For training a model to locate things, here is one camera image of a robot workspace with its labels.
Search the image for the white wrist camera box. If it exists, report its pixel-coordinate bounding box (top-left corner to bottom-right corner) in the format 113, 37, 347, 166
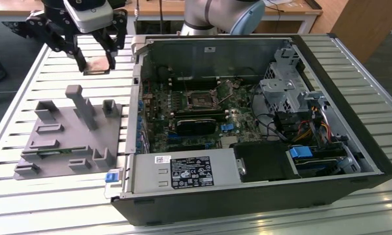
64, 0, 115, 34

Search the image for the silver square CPU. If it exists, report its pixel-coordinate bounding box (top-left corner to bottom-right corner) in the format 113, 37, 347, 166
83, 56, 112, 75

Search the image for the red wire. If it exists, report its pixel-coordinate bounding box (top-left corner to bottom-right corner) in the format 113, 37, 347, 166
296, 123, 316, 134

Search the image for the grey case corner handle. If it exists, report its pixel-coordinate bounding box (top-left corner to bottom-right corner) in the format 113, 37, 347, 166
131, 35, 151, 56

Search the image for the grey power supply unit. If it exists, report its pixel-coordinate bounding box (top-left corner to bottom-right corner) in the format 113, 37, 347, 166
131, 148, 245, 194

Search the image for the CPU socket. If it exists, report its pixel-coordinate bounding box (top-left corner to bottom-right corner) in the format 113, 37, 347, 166
185, 92, 221, 110

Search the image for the black plastic shroud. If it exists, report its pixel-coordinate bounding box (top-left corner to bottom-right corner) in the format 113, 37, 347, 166
231, 141, 297, 184

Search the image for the black open PC case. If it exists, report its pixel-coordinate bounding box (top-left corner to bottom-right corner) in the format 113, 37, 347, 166
103, 33, 392, 227

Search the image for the blue case latch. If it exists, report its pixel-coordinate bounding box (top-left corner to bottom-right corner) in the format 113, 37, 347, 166
104, 172, 123, 184

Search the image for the metal locking lever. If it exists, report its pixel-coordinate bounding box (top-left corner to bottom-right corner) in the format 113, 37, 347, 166
219, 87, 241, 104

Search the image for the metal drive cage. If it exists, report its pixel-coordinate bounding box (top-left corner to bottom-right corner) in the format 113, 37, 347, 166
257, 47, 324, 116

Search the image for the silver chipset heatsink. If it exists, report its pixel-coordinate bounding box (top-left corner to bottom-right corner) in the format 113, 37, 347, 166
220, 137, 237, 149

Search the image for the black rating label sticker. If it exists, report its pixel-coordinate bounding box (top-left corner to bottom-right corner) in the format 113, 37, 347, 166
169, 156, 215, 189

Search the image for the yellow wire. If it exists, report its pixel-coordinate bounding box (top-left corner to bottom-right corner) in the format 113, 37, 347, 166
319, 121, 332, 140

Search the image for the black RAM slot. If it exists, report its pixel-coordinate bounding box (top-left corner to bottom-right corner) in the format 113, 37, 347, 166
173, 110, 224, 116
175, 113, 225, 120

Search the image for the grey plastic parts rack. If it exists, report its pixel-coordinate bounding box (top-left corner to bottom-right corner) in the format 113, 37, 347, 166
12, 84, 124, 181

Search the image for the green RAM stick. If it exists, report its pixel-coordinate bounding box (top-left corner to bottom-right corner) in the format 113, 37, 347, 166
35, 147, 85, 156

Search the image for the metal socket cover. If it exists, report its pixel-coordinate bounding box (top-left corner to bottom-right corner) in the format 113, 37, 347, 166
211, 78, 241, 98

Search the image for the wooden cabinet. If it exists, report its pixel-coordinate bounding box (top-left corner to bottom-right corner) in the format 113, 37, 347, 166
308, 0, 392, 63

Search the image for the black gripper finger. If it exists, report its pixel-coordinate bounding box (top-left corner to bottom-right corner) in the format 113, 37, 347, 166
25, 9, 87, 73
93, 8, 129, 71

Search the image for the black graphics card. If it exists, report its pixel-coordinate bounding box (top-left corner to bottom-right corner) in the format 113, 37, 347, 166
175, 117, 219, 137

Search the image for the green motherboard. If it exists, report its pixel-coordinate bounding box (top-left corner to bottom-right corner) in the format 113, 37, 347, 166
135, 78, 272, 155

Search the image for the hard disk in blue carrier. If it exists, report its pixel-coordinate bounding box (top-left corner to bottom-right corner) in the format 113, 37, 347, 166
285, 144, 345, 177

